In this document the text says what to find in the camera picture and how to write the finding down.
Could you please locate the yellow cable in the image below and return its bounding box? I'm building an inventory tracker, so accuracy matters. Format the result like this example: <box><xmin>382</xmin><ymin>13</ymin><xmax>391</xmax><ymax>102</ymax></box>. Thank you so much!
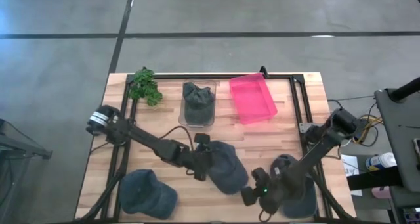
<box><xmin>354</xmin><ymin>115</ymin><xmax>384</xmax><ymax>145</ymax></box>

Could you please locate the grey side table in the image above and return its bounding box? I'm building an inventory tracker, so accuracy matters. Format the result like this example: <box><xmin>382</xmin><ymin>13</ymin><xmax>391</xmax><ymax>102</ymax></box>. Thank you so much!
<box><xmin>373</xmin><ymin>87</ymin><xmax>420</xmax><ymax>194</ymax></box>

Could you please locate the black pole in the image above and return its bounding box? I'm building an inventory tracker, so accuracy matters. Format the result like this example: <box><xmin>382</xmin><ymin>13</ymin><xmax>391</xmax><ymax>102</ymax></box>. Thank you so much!
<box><xmin>389</xmin><ymin>76</ymin><xmax>420</xmax><ymax>102</ymax></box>

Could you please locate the white bottle blue label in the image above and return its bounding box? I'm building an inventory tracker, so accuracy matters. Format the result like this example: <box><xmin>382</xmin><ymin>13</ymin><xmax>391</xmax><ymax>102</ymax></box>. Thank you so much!
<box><xmin>365</xmin><ymin>152</ymin><xmax>397</xmax><ymax>171</ymax></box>

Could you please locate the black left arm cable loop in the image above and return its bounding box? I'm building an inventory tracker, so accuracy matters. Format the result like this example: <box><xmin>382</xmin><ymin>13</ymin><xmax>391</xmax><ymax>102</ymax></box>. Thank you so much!
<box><xmin>159</xmin><ymin>125</ymin><xmax>195</xmax><ymax>152</ymax></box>

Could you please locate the green plant in white pot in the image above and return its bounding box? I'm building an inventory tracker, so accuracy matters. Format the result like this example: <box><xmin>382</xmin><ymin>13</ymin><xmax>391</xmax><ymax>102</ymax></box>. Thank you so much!
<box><xmin>128</xmin><ymin>67</ymin><xmax>164</xmax><ymax>107</ymax></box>

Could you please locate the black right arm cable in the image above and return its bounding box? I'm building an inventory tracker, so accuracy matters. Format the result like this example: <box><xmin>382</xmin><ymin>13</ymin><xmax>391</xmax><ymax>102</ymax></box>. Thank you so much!
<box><xmin>258</xmin><ymin>209</ymin><xmax>274</xmax><ymax>223</ymax></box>

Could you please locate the pink cup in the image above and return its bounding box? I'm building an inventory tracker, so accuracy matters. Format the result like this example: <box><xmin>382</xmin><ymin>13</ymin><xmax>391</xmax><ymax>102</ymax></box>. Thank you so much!
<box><xmin>371</xmin><ymin>185</ymin><xmax>392</xmax><ymax>199</ymax></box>

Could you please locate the pink plastic bin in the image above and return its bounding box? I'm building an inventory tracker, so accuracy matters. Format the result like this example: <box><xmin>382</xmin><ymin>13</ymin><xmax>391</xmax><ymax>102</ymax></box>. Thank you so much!
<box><xmin>228</xmin><ymin>72</ymin><xmax>278</xmax><ymax>125</ymax></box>

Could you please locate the grey metal bracket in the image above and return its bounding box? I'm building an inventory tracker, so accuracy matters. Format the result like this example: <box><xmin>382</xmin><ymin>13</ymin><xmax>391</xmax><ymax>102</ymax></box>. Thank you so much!
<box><xmin>298</xmin><ymin>122</ymin><xmax>318</xmax><ymax>133</ymax></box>

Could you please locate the black aluminium table frame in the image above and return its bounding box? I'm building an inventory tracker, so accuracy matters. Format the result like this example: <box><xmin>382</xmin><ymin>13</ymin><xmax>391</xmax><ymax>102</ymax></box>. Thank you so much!
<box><xmin>73</xmin><ymin>66</ymin><xmax>362</xmax><ymax>224</ymax></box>

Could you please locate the clear plastic bin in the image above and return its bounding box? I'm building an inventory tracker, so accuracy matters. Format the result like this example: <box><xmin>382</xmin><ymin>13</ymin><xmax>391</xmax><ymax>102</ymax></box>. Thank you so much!
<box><xmin>178</xmin><ymin>79</ymin><xmax>217</xmax><ymax>128</ymax></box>

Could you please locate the white paper sheet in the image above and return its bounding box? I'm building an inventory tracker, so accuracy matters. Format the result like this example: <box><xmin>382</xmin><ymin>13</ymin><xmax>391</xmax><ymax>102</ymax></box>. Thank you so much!
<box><xmin>340</xmin><ymin>154</ymin><xmax>364</xmax><ymax>197</ymax></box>

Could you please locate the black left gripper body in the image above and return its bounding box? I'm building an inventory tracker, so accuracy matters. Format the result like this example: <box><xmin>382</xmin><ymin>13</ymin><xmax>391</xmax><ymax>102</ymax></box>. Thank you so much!
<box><xmin>178</xmin><ymin>148</ymin><xmax>214</xmax><ymax>174</ymax></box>

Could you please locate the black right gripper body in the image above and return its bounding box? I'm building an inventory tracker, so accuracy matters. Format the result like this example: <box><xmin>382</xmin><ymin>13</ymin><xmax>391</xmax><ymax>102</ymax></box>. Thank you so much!
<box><xmin>256</xmin><ymin>176</ymin><xmax>289</xmax><ymax>215</ymax></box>

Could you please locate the dark blue cap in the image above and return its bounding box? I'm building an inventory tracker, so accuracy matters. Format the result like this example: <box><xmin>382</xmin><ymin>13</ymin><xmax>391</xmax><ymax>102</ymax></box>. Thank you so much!
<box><xmin>205</xmin><ymin>141</ymin><xmax>249</xmax><ymax>196</ymax></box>
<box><xmin>119</xmin><ymin>169</ymin><xmax>179</xmax><ymax>221</ymax></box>
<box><xmin>270</xmin><ymin>154</ymin><xmax>318</xmax><ymax>219</ymax></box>

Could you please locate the black floor cable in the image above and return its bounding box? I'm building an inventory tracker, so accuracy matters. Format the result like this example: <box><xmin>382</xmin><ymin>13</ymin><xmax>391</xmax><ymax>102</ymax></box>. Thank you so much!
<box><xmin>327</xmin><ymin>94</ymin><xmax>375</xmax><ymax>110</ymax></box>

